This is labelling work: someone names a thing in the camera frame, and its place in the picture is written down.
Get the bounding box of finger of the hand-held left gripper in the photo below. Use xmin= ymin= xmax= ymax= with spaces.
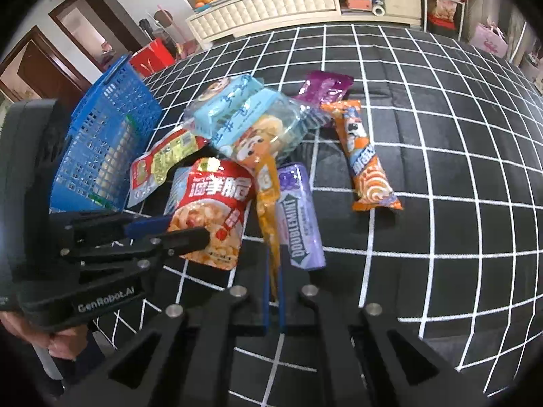
xmin=50 ymin=210 xmax=171 ymax=244
xmin=63 ymin=227 xmax=212 ymax=284

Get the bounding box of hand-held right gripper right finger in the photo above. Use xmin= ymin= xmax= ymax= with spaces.
xmin=278 ymin=258 xmax=493 ymax=407

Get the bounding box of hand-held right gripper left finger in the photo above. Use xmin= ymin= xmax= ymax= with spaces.
xmin=59 ymin=244 xmax=273 ymax=407

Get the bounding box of red snack pouch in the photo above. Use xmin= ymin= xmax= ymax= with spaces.
xmin=167 ymin=158 xmax=255 ymax=270

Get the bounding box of yellow-orange snack pouch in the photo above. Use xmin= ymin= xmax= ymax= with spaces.
xmin=254 ymin=159 xmax=284 ymax=306

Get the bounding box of blue plastic basket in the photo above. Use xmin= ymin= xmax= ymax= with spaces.
xmin=50 ymin=53 xmax=164 ymax=215

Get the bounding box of light blue clear snack bag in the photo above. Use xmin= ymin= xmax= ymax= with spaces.
xmin=193 ymin=89 xmax=329 ymax=168
xmin=184 ymin=74 xmax=264 ymax=136

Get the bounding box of orange roll cake packet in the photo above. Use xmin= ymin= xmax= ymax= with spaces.
xmin=321 ymin=99 xmax=404 ymax=213

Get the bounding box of person's left hand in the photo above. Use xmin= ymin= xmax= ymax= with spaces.
xmin=0 ymin=311 xmax=88 ymax=360

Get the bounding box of red and green snack packet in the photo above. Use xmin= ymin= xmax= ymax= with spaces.
xmin=127 ymin=129 xmax=208 ymax=208

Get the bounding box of beige cracker packet green label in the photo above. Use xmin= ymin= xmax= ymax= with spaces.
xmin=94 ymin=114 xmax=138 ymax=206

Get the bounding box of purple gum packet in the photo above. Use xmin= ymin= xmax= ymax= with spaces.
xmin=276 ymin=162 xmax=326 ymax=270

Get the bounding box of dark wooden door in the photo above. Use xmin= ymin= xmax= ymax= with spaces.
xmin=0 ymin=25 xmax=92 ymax=106

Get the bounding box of red bag on floor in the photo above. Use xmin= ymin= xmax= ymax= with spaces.
xmin=129 ymin=37 xmax=176 ymax=78

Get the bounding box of black white-grid mat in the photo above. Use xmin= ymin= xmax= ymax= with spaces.
xmin=91 ymin=23 xmax=543 ymax=407

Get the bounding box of purple snack packet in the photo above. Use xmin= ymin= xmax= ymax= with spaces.
xmin=293 ymin=70 xmax=355 ymax=109

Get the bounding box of cream TV cabinet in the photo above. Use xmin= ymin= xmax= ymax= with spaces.
xmin=187 ymin=0 xmax=425 ymax=49

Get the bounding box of pink gift bag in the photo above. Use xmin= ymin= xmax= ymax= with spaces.
xmin=471 ymin=23 xmax=507 ymax=58

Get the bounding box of dark wooden door frame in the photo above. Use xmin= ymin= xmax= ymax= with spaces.
xmin=49 ymin=0 xmax=147 ymax=75

